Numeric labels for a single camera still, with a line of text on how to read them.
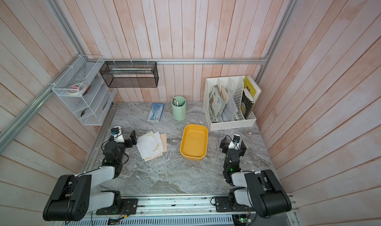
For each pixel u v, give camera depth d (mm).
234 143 727
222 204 730
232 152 690
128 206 731
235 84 1054
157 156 903
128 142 781
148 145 970
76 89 687
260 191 451
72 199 413
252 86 934
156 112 1135
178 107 1000
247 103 955
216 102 984
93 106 796
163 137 999
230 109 976
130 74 1036
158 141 957
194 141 981
